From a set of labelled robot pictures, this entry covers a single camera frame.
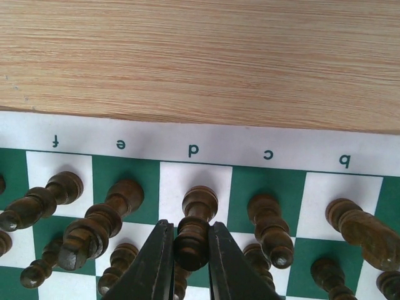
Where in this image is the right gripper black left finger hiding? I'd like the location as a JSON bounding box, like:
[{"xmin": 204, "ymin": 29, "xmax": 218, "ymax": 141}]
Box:
[{"xmin": 102, "ymin": 219, "xmax": 174, "ymax": 300}]

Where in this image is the dark brown bishop c file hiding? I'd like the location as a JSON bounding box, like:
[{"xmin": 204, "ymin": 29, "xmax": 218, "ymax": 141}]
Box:
[{"xmin": 247, "ymin": 194, "xmax": 294, "ymax": 269}]

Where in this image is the dark brown queen piece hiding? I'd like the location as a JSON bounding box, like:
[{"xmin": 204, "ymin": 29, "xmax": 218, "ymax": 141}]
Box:
[{"xmin": 174, "ymin": 186, "xmax": 218, "ymax": 272}]

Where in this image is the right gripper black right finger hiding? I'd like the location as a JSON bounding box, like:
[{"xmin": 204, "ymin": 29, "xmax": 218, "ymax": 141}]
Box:
[{"xmin": 208, "ymin": 221, "xmax": 280, "ymax": 300}]

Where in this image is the dark brown knight b file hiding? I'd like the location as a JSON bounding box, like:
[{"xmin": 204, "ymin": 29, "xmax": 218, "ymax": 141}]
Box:
[{"xmin": 325, "ymin": 198, "xmax": 399, "ymax": 271}]

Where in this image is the dark brown king piece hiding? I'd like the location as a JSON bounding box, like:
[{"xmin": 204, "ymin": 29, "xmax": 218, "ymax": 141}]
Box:
[{"xmin": 57, "ymin": 179, "xmax": 144, "ymax": 271}]

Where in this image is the dark brown bishop f file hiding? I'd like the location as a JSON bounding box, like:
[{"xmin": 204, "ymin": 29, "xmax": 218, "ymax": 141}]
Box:
[{"xmin": 1, "ymin": 171, "xmax": 84, "ymax": 232}]

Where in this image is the green white chess board mat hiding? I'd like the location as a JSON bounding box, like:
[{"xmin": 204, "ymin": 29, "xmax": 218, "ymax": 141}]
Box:
[{"xmin": 1, "ymin": 111, "xmax": 399, "ymax": 299}]

